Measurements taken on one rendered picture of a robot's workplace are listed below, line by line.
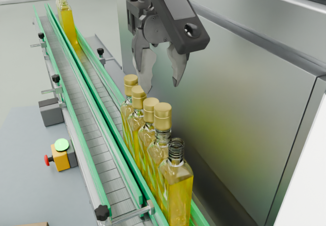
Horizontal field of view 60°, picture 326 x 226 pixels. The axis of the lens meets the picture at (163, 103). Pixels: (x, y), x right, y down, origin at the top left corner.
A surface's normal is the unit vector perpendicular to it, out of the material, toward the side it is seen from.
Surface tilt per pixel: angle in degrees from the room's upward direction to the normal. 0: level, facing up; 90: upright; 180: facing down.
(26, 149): 0
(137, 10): 90
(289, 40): 90
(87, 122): 0
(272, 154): 90
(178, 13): 32
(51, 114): 90
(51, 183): 0
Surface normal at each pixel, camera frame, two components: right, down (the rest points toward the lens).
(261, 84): -0.90, 0.25
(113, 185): 0.00, -0.82
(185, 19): 0.26, -0.43
